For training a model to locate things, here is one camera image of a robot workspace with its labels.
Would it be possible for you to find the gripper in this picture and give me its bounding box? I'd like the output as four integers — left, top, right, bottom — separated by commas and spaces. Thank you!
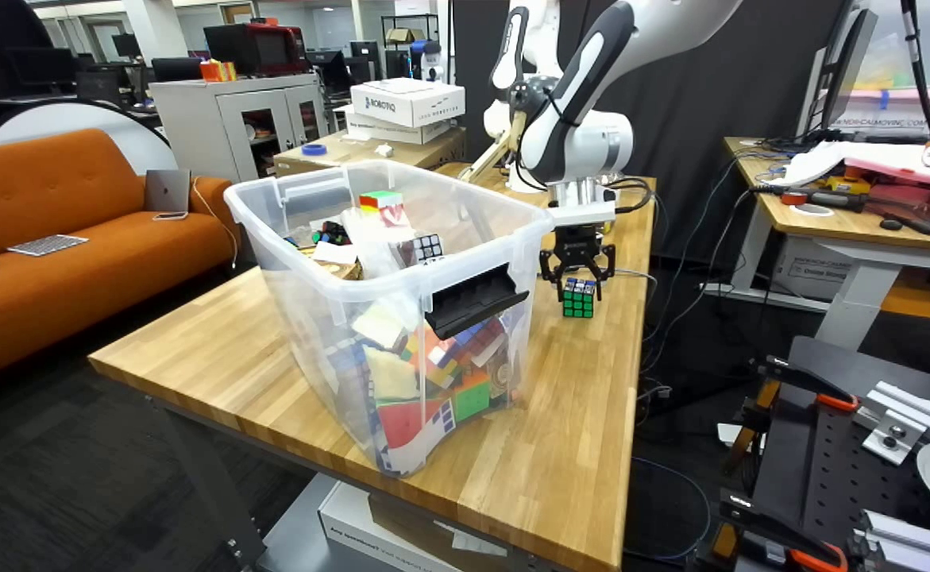
539, 226, 617, 303

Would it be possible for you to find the green-faced Rubik's cube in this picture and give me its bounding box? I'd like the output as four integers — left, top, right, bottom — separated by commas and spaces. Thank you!
562, 277, 597, 319

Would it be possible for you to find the heap of puzzle cubes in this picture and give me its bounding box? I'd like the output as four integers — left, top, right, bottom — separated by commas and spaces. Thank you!
323, 306, 526, 477

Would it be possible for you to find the white cardboard box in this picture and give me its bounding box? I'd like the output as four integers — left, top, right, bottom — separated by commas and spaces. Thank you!
770, 234, 869, 303

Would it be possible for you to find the clear plastic storage box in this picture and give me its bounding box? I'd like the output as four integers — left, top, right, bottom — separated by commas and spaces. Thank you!
224, 159, 555, 480

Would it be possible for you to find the large cardboard box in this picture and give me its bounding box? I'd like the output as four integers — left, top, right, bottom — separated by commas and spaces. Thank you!
273, 127, 468, 178

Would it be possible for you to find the wooden bar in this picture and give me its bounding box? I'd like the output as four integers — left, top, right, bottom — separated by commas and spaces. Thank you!
456, 110, 530, 184

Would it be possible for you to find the black and white puzzle cube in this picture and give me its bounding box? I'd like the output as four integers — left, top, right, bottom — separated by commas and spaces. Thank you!
410, 234, 446, 268

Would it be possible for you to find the multicolour stickerless puzzle cube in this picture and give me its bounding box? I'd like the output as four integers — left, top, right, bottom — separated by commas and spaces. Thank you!
358, 190, 405, 217

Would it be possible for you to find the stack of white boxes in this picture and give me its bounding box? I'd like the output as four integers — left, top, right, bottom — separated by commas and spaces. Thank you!
342, 77, 467, 146

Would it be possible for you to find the black power tool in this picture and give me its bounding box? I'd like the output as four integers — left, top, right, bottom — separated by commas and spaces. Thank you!
750, 184, 930, 237

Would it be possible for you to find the wooden desk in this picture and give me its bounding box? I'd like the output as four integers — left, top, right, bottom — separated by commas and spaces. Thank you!
703, 136, 930, 352

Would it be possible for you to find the black metal stand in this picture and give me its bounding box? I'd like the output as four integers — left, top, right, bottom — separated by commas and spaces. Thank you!
707, 334, 930, 572

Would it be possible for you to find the monitor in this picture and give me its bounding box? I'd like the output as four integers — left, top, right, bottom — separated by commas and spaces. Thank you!
797, 0, 880, 141

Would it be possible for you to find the red microwave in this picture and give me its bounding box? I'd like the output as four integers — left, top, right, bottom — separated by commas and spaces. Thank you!
203, 22, 308, 77

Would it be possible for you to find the grey cabinet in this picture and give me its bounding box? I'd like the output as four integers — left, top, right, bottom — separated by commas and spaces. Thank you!
149, 73, 328, 184

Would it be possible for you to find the grey laptop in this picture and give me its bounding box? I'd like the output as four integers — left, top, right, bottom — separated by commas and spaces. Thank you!
144, 168, 193, 215

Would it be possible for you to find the round white table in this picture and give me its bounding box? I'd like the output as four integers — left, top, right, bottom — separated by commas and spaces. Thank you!
0, 99, 179, 176

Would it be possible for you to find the orange sofa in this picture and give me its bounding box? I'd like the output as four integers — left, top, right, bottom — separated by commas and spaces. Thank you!
0, 128, 241, 392

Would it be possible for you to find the white keyboard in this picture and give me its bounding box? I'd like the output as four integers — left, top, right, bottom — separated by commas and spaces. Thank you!
7, 234, 91, 257

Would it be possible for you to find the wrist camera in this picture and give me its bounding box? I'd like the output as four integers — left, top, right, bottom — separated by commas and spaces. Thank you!
547, 202, 618, 230

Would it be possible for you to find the white cable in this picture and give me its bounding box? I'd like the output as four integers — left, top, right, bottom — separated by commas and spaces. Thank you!
190, 176, 241, 269

